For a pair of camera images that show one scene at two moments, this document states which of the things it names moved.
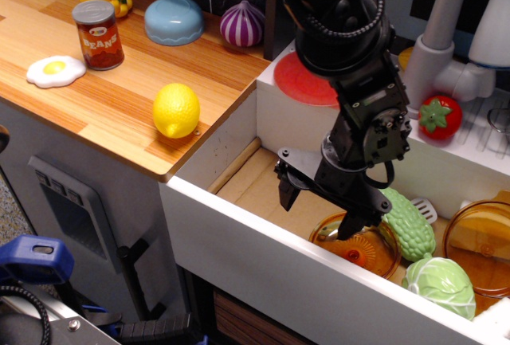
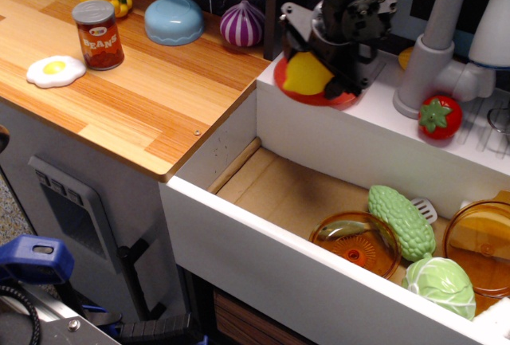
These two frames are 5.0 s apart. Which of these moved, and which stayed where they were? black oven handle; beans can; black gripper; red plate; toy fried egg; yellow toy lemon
Moved: black gripper; yellow toy lemon
Stayed: black oven handle; beans can; toy fried egg; red plate
